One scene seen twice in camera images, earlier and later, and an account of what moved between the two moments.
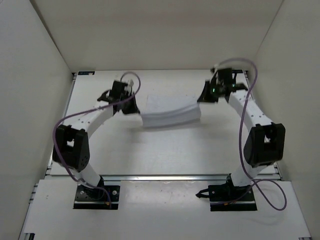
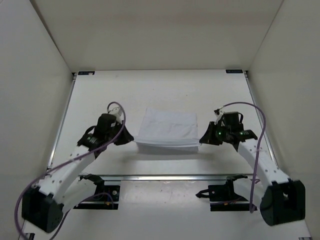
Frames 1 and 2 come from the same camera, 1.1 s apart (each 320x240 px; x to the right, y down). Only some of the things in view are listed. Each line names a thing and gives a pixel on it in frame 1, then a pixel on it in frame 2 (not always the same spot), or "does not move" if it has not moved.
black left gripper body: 126,95 to 113,132
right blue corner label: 237,71 does not move
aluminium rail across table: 73,177 does not move
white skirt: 162,110 to 164,130
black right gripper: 205,97 to 208,138
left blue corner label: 86,73 does not move
